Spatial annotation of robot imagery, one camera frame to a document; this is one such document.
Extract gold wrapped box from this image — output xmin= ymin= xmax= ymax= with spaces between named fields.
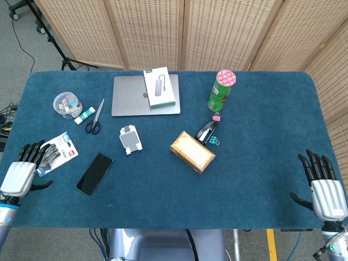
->
xmin=170 ymin=130 xmax=216 ymax=175

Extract blue table mat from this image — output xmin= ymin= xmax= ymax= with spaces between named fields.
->
xmin=0 ymin=70 xmax=337 ymax=229

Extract white glue stick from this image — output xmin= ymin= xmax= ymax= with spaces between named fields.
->
xmin=73 ymin=106 xmax=96 ymax=126

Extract blue carded product pack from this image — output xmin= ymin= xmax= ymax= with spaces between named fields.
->
xmin=36 ymin=132 xmax=79 ymax=178

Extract green chips can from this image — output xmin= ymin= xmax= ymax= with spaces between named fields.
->
xmin=207 ymin=69 xmax=237 ymax=112

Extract black stapler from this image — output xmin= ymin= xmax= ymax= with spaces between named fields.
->
xmin=194 ymin=121 xmax=219 ymax=144

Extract silver laptop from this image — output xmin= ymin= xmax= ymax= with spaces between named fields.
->
xmin=111 ymin=74 xmax=181 ymax=117

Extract black floor cable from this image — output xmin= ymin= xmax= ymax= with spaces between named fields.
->
xmin=4 ymin=0 xmax=36 ymax=76

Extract silver black-handled scissors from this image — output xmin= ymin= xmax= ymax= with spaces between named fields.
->
xmin=85 ymin=98 xmax=105 ymax=135

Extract white phone stand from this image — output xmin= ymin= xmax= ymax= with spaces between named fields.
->
xmin=119 ymin=124 xmax=143 ymax=156

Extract woven folding screen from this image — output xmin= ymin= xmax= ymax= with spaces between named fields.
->
xmin=34 ymin=0 xmax=348 ymax=185

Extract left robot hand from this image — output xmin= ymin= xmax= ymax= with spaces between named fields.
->
xmin=0 ymin=140 xmax=54 ymax=198

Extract clear plastic clip jar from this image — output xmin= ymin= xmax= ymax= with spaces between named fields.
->
xmin=53 ymin=92 xmax=83 ymax=121

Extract black smartphone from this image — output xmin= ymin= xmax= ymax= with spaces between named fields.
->
xmin=76 ymin=152 xmax=114 ymax=196

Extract black caster wheel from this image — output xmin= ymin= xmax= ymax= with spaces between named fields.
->
xmin=8 ymin=0 xmax=20 ymax=21

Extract floor cable bundle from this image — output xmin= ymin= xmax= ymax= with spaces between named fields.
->
xmin=0 ymin=102 xmax=18 ymax=153

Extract robot torso base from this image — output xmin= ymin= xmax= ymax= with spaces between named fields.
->
xmin=107 ymin=228 xmax=228 ymax=261

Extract white usb hub box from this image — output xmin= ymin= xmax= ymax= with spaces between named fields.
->
xmin=143 ymin=66 xmax=177 ymax=110

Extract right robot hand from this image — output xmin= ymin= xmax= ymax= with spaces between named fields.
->
xmin=289 ymin=148 xmax=348 ymax=221

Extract black tripod stand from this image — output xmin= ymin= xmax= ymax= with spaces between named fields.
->
xmin=26 ymin=0 xmax=99 ymax=71

